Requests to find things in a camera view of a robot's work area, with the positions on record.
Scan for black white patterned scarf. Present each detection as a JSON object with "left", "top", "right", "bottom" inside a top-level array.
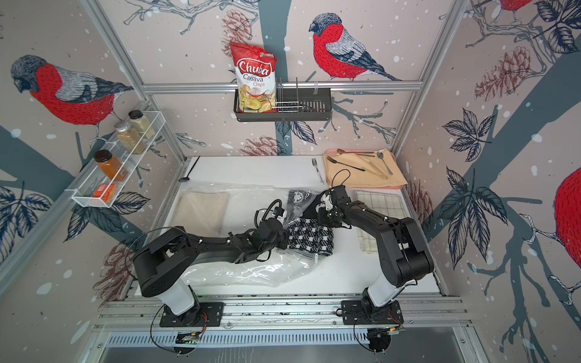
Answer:
[{"left": 284, "top": 189, "right": 334, "bottom": 257}]

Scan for clear plastic vacuum bag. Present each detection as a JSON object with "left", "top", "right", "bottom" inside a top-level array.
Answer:
[{"left": 168, "top": 182, "right": 326, "bottom": 287}]

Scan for cream checked cloth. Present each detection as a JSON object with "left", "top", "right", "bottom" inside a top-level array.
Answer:
[{"left": 355, "top": 190, "right": 410, "bottom": 255}]

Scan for beige cloth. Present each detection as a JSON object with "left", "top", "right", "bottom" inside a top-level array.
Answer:
[{"left": 170, "top": 192, "right": 229, "bottom": 237}]

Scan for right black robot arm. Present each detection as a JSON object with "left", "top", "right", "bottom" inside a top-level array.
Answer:
[{"left": 304, "top": 185, "right": 434, "bottom": 312}]

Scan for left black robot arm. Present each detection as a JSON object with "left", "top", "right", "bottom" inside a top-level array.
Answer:
[{"left": 133, "top": 218, "right": 288, "bottom": 316}]

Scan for red Chuba chips bag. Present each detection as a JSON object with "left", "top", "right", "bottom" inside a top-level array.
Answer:
[{"left": 230, "top": 42, "right": 277, "bottom": 113}]

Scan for silver fork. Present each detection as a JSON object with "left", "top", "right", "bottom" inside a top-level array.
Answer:
[{"left": 311, "top": 157, "right": 325, "bottom": 184}]

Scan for copper spoon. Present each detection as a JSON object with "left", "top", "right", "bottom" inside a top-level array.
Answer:
[{"left": 337, "top": 148, "right": 377, "bottom": 157}]

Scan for gold cutlery piece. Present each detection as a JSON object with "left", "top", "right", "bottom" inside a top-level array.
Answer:
[{"left": 364, "top": 160, "right": 388, "bottom": 179}]

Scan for silver spoon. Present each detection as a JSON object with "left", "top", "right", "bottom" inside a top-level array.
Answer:
[{"left": 376, "top": 151, "right": 393, "bottom": 175}]

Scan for black spoon at edge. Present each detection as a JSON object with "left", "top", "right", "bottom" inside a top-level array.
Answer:
[{"left": 179, "top": 157, "right": 200, "bottom": 183}]

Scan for tan spice jar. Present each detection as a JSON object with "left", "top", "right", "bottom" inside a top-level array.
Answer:
[{"left": 114, "top": 121, "right": 146, "bottom": 154}]

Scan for small orange box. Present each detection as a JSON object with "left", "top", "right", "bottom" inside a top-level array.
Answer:
[{"left": 92, "top": 183, "right": 117, "bottom": 204}]

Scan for pale green spice jar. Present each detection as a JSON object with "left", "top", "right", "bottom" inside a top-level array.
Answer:
[{"left": 129, "top": 110, "right": 156, "bottom": 140}]

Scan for orange spice jar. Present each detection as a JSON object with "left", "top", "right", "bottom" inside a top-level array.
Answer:
[{"left": 93, "top": 150, "right": 127, "bottom": 182}]

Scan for black handled spoon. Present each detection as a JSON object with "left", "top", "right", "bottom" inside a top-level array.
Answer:
[{"left": 326, "top": 156, "right": 366, "bottom": 172}]

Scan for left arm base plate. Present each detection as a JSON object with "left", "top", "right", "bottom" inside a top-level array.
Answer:
[{"left": 160, "top": 302, "right": 225, "bottom": 328}]

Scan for black wall basket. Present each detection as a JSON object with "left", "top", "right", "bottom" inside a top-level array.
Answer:
[{"left": 233, "top": 81, "right": 332, "bottom": 123}]

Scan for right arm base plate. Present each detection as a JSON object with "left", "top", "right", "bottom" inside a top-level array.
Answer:
[{"left": 335, "top": 300, "right": 404, "bottom": 325}]

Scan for clear acrylic wall shelf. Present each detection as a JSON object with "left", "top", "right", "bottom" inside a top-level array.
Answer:
[{"left": 72, "top": 110, "right": 166, "bottom": 208}]

